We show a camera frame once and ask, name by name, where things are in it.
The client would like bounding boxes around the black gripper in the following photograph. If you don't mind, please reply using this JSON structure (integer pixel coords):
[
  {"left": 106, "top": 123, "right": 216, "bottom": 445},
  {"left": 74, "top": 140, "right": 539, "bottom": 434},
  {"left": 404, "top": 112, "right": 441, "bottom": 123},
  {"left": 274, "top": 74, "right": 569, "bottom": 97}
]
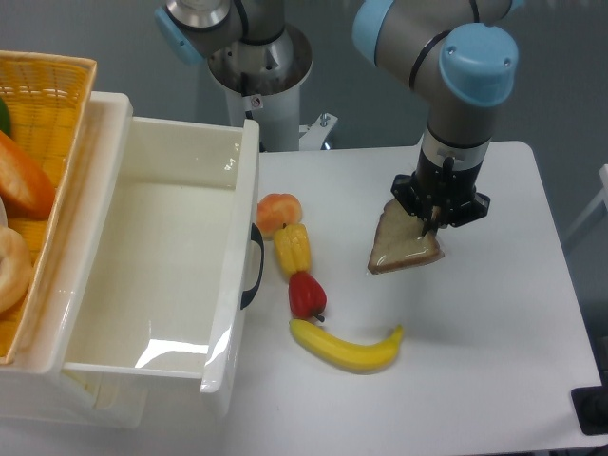
[{"left": 390, "top": 153, "right": 490, "bottom": 237}]

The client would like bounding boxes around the brown toast slice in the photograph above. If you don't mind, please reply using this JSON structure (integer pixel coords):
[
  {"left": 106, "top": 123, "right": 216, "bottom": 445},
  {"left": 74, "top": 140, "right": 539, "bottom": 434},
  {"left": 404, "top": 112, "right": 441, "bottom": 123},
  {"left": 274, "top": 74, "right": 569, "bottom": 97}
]
[{"left": 368, "top": 199, "right": 444, "bottom": 275}]

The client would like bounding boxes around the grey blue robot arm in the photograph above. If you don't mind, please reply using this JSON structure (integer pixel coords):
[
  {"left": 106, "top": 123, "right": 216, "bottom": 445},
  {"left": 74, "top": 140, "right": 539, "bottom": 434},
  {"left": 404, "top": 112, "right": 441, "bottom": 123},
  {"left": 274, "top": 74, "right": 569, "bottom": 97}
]
[{"left": 154, "top": 1, "right": 519, "bottom": 233}]

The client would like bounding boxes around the open white upper drawer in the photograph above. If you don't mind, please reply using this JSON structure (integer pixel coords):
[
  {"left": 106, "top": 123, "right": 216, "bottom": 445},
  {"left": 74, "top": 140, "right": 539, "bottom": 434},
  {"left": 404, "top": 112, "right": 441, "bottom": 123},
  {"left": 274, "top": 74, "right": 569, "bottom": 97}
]
[{"left": 64, "top": 118, "right": 259, "bottom": 393}]

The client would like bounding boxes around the white drawer cabinet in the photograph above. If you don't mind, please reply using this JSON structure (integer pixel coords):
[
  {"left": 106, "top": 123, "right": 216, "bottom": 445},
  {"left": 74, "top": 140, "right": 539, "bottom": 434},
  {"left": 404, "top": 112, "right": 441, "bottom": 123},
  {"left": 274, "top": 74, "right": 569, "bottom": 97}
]
[{"left": 1, "top": 92, "right": 234, "bottom": 428}]

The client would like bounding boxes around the yellow corn toy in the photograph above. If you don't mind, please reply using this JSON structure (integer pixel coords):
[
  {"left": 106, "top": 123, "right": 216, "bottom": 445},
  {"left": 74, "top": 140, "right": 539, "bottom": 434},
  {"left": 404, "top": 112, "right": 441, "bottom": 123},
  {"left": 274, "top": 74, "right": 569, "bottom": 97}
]
[{"left": 273, "top": 223, "right": 312, "bottom": 278}]

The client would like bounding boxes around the red wax apple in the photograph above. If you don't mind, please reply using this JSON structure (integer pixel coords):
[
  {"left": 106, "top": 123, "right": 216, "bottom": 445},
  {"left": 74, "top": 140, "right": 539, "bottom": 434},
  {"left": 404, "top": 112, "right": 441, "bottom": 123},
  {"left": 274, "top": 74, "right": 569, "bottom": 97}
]
[{"left": 288, "top": 272, "right": 327, "bottom": 322}]

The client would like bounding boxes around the orange peach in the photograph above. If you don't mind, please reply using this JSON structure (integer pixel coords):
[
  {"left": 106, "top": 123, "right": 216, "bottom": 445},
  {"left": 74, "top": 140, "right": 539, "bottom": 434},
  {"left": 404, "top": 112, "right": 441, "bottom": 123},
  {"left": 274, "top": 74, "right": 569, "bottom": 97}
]
[{"left": 256, "top": 193, "right": 303, "bottom": 239}]

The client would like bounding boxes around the yellow banana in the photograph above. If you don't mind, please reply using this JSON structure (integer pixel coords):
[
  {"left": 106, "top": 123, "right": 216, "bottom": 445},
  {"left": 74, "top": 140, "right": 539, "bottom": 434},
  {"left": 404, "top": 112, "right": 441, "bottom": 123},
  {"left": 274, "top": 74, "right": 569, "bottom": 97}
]
[{"left": 289, "top": 319, "right": 404, "bottom": 373}]

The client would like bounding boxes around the black device at edge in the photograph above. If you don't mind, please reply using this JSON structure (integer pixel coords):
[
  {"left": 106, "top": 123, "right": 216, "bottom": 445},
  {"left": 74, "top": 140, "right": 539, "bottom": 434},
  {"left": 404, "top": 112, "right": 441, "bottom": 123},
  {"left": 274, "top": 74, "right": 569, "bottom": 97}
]
[{"left": 571, "top": 386, "right": 607, "bottom": 436}]

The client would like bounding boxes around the yellow wicker basket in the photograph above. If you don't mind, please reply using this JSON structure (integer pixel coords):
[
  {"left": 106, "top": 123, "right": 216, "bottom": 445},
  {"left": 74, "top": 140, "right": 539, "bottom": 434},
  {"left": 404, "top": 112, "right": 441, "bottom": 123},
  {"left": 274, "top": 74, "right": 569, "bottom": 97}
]
[{"left": 1, "top": 50, "right": 97, "bottom": 366}]

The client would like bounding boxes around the orange bread loaf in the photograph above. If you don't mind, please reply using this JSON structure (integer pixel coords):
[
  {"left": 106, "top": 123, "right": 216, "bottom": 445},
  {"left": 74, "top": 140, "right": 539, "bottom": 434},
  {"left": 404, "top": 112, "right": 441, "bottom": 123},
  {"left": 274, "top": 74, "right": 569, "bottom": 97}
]
[{"left": 1, "top": 132, "right": 56, "bottom": 219}]

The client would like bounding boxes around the beige bagel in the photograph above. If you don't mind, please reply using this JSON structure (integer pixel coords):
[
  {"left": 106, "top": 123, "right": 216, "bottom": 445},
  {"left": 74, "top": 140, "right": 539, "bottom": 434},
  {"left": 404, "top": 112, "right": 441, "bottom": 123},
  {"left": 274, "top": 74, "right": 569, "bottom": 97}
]
[{"left": 1, "top": 226, "right": 33, "bottom": 312}]

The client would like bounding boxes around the green vegetable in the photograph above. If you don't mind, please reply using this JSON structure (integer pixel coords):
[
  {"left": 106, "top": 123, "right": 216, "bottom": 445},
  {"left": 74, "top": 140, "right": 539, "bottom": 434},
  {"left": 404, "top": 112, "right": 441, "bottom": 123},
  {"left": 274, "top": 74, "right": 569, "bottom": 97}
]
[{"left": 0, "top": 99, "right": 12, "bottom": 137}]

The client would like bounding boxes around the black drawer handle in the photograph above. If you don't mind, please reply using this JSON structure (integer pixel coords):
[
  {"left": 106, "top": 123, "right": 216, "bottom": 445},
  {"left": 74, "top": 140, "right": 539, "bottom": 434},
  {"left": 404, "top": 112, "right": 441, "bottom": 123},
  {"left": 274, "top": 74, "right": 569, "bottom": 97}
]
[{"left": 240, "top": 223, "right": 265, "bottom": 310}]

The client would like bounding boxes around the white frame at right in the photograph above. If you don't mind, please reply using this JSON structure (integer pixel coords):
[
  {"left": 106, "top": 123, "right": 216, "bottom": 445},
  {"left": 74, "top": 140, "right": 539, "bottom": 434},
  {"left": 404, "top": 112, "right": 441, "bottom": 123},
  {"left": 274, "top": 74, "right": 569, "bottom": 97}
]
[{"left": 562, "top": 164, "right": 607, "bottom": 252}]

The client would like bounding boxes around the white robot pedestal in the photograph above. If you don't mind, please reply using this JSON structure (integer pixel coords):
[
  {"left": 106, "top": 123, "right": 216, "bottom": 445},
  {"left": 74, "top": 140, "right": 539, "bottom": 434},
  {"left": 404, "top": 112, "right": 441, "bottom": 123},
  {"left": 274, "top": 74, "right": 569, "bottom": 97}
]
[{"left": 208, "top": 24, "right": 338, "bottom": 152}]

